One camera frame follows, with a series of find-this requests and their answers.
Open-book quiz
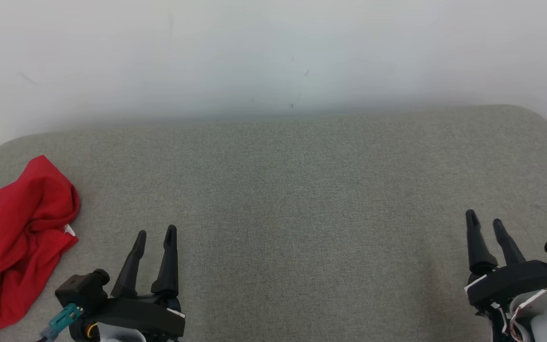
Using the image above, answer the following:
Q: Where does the grey fabric sofa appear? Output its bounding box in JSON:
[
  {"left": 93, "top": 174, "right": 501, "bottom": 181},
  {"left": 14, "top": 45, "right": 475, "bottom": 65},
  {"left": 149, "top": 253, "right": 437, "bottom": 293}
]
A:
[{"left": 0, "top": 104, "right": 547, "bottom": 342}]

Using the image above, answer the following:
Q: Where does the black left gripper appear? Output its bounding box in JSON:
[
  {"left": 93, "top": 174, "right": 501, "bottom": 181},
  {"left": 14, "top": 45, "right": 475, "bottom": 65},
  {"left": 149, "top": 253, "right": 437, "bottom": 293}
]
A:
[{"left": 69, "top": 225, "right": 186, "bottom": 342}]

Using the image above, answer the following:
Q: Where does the white red wire bundle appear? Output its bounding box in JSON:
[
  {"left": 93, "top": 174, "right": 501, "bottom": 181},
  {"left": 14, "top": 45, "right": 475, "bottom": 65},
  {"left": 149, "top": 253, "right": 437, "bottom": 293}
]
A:
[{"left": 509, "top": 290, "right": 547, "bottom": 342}]

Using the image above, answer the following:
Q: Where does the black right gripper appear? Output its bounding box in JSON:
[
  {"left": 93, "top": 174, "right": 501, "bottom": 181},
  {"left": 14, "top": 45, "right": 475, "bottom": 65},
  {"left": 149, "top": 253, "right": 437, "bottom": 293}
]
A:
[{"left": 466, "top": 209, "right": 547, "bottom": 305}]

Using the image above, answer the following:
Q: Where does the red basketball jersey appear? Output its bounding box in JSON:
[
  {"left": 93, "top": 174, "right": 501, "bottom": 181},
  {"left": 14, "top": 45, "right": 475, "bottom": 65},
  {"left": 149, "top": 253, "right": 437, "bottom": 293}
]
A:
[{"left": 0, "top": 155, "right": 80, "bottom": 290}]

